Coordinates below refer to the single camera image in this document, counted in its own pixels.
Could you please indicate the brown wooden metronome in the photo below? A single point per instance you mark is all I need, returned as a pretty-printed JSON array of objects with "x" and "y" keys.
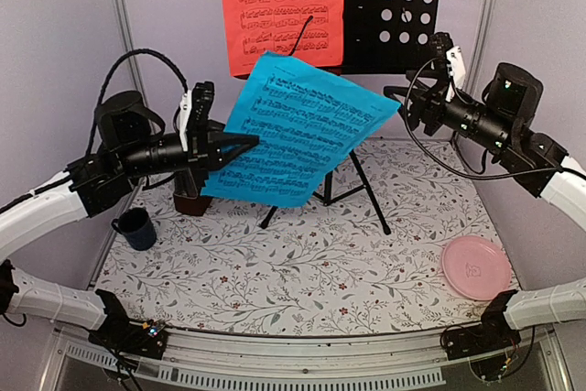
[{"x": 186, "y": 196}]

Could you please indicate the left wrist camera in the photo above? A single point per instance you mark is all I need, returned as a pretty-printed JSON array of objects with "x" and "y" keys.
[{"x": 192, "y": 120}]

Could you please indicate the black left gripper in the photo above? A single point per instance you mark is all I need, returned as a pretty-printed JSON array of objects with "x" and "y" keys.
[{"x": 217, "y": 140}]

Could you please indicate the right aluminium frame post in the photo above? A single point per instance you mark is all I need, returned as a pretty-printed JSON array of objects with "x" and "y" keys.
[{"x": 480, "y": 11}]

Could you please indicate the dark blue mug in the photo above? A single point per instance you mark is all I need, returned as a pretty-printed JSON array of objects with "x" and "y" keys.
[{"x": 137, "y": 228}]

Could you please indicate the red sheet music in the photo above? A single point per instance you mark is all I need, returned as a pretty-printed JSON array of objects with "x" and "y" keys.
[{"x": 311, "y": 30}]

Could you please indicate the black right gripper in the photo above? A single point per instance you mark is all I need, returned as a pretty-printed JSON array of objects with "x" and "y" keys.
[{"x": 422, "y": 96}]

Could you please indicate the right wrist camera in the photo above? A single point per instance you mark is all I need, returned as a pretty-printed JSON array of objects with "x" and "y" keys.
[{"x": 450, "y": 62}]

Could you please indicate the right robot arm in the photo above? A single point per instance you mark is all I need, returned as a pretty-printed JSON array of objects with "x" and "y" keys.
[{"x": 500, "y": 123}]

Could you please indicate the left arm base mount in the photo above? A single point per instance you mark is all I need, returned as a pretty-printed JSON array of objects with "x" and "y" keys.
[{"x": 146, "y": 339}]

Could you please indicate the pink plastic plate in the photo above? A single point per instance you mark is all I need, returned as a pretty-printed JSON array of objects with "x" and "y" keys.
[{"x": 476, "y": 268}]

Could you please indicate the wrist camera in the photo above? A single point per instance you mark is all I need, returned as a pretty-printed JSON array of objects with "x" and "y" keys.
[
  {"x": 192, "y": 120},
  {"x": 450, "y": 62}
]

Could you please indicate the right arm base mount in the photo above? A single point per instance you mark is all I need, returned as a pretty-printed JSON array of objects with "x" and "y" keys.
[{"x": 490, "y": 348}]

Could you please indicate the left aluminium frame post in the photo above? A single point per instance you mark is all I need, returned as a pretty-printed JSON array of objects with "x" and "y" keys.
[{"x": 125, "y": 32}]

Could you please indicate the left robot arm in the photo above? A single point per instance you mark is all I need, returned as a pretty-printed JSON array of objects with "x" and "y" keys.
[{"x": 135, "y": 144}]

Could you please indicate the blue sheet music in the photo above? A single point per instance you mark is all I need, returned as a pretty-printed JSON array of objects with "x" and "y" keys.
[{"x": 308, "y": 121}]

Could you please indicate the front aluminium rail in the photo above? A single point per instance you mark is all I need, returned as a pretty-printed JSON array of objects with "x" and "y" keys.
[{"x": 202, "y": 360}]

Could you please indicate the aluminium frame post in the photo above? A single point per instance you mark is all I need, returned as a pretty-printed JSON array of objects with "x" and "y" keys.
[
  {"x": 125, "y": 32},
  {"x": 480, "y": 11}
]

